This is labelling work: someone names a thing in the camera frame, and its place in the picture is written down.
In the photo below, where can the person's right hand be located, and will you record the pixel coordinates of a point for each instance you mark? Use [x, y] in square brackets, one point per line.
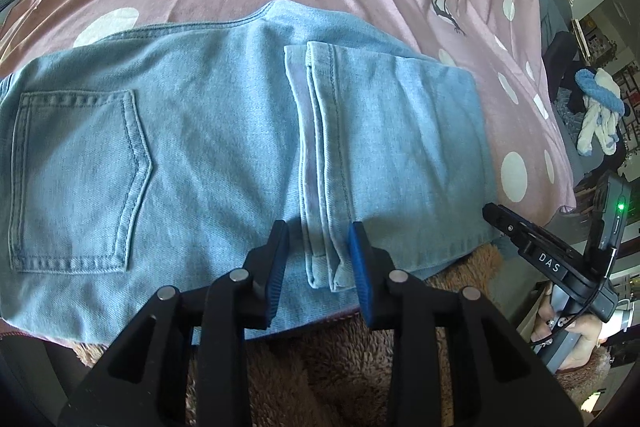
[582, 347]

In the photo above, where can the light blue denim pants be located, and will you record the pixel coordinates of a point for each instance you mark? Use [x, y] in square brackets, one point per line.
[210, 147]

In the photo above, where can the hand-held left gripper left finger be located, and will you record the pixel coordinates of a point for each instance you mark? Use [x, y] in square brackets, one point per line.
[275, 279]

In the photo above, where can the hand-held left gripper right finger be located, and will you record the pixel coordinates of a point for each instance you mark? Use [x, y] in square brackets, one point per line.
[361, 279]

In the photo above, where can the brown fleece blanket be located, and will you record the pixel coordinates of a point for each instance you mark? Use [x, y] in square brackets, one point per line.
[325, 382]

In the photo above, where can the grey sofa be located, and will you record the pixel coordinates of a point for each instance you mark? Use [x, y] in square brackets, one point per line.
[550, 7]

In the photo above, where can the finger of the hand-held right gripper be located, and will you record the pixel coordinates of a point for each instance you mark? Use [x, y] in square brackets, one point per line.
[515, 232]

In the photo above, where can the grey-blue padded jacket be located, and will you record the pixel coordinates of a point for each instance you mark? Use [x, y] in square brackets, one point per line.
[567, 117]

